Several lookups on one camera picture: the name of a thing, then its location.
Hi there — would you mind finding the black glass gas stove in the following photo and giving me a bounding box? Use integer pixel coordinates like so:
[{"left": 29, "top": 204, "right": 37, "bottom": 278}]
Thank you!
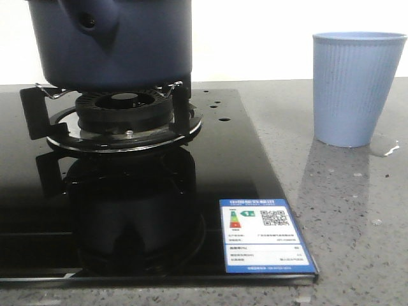
[{"left": 1, "top": 89, "right": 319, "bottom": 286}]

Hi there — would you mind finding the blue energy label sticker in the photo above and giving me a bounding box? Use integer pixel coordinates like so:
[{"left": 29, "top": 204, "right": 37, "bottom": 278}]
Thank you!
[{"left": 219, "top": 198, "right": 317, "bottom": 275}]

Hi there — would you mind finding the dark blue cooking pot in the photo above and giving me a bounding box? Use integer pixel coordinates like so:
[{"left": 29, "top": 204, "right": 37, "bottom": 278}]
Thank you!
[{"left": 28, "top": 1, "right": 192, "bottom": 91}]

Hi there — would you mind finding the black gas burner head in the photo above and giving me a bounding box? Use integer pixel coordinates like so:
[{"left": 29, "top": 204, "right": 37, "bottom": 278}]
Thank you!
[{"left": 75, "top": 90, "right": 173, "bottom": 135}]

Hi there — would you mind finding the black pot support grate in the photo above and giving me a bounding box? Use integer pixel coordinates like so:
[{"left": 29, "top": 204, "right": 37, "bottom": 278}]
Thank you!
[{"left": 20, "top": 80, "right": 202, "bottom": 154}]

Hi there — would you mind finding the light blue ribbed cup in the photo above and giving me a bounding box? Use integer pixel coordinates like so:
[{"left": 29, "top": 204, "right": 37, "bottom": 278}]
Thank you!
[{"left": 313, "top": 32, "right": 407, "bottom": 147}]

